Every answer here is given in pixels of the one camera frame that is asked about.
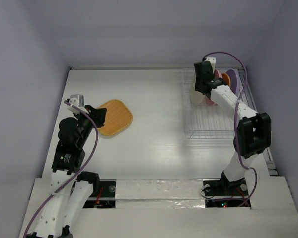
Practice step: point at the pink round plate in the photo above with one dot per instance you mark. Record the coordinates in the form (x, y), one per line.
(208, 101)

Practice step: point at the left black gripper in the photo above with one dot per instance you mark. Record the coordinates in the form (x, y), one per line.
(98, 114)

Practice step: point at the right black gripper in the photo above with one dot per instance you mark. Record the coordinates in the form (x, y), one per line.
(200, 87)

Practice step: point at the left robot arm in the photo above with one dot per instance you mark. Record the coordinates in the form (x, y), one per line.
(70, 185)

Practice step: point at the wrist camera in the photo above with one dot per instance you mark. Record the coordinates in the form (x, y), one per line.
(211, 60)
(77, 100)

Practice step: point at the orange woven round plate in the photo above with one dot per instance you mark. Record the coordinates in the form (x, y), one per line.
(226, 78)

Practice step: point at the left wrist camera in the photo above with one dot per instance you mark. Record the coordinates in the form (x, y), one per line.
(77, 100)

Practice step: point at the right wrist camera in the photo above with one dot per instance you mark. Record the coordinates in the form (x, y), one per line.
(211, 60)

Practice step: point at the white wire dish rack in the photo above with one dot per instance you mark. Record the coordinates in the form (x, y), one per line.
(203, 121)

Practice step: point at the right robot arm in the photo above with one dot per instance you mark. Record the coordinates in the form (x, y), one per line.
(252, 130)

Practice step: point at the square woven bamboo plate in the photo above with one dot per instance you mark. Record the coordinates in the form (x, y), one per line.
(118, 117)

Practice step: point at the foil-wrapped front bar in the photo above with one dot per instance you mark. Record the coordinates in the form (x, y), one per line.
(159, 194)

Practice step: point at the cream round plate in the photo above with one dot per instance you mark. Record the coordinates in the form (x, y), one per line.
(197, 98)

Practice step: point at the purple round plate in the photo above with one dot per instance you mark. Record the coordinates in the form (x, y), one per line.
(235, 82)

